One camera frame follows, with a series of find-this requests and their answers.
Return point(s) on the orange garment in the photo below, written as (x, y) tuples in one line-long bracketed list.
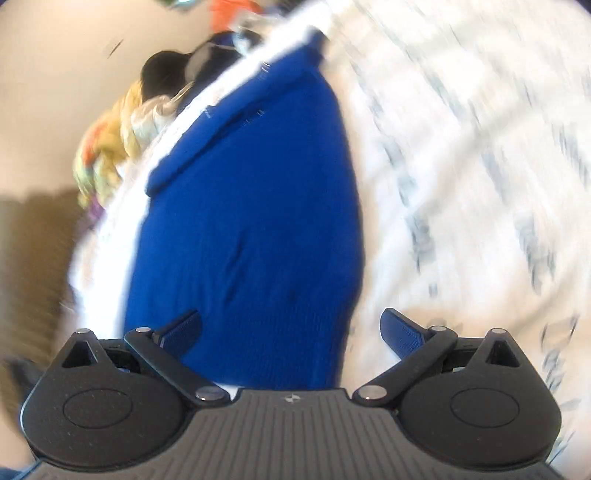
[(224, 11)]

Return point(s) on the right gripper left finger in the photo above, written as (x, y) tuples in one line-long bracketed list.
[(160, 350)]

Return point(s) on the brown wooden headboard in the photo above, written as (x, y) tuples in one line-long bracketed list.
[(38, 237)]

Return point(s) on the blue knit sweater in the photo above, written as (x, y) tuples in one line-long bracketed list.
[(254, 223)]

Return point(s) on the white duvet with script text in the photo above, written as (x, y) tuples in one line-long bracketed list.
[(469, 123)]

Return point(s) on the yellow floral blanket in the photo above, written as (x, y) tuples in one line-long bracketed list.
[(119, 136)]

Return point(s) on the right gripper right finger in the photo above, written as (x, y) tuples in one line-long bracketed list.
[(420, 350)]

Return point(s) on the black garment pile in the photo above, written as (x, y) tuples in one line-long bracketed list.
[(167, 72)]

